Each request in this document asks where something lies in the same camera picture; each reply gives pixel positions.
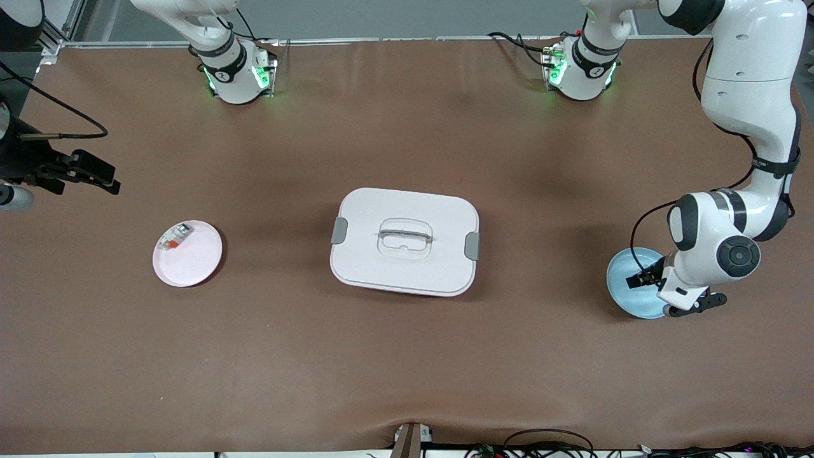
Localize tangled cable bundle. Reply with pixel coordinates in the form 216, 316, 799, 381
463, 441, 814, 458

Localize black base cable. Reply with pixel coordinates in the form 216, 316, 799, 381
487, 30, 576, 69
234, 6, 280, 45

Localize blue round plate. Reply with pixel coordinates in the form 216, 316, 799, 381
605, 247, 675, 320

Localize white lidded storage box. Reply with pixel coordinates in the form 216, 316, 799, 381
329, 187, 481, 298

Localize black right base cable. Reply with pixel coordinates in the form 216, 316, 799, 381
234, 6, 280, 45

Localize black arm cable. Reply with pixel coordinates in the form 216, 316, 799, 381
0, 60, 109, 141
630, 38, 796, 281

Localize aluminium table edge rail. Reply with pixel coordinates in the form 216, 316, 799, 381
60, 35, 713, 50

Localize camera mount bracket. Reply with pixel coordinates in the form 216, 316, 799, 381
389, 422, 434, 458

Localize black left base cable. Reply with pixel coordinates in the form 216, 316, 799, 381
487, 30, 576, 69

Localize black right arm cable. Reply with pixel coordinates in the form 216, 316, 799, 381
0, 60, 109, 141

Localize black cable loop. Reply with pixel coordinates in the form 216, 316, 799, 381
502, 428, 597, 458

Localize aluminium frame profile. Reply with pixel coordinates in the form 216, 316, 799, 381
38, 0, 86, 64

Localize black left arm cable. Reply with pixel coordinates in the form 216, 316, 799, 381
630, 38, 796, 281

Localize white and red switch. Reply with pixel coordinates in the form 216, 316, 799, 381
158, 223, 193, 251

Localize black left camera bracket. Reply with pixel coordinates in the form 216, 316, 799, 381
663, 291, 728, 318

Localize brown table mat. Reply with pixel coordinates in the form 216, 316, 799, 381
0, 37, 814, 455

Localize pink round plate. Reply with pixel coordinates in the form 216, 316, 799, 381
152, 220, 224, 288

